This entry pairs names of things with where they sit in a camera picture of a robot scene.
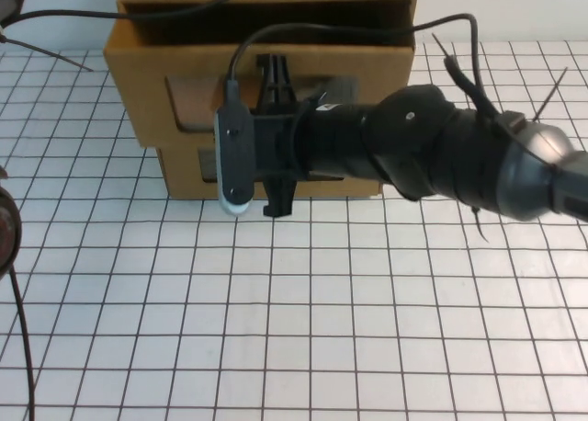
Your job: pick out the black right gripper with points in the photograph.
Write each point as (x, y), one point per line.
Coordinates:
(280, 145)

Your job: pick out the white grid tablecloth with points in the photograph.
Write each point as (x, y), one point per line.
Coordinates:
(294, 301)

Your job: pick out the dark grey wrist camera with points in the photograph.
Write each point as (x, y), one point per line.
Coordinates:
(234, 154)

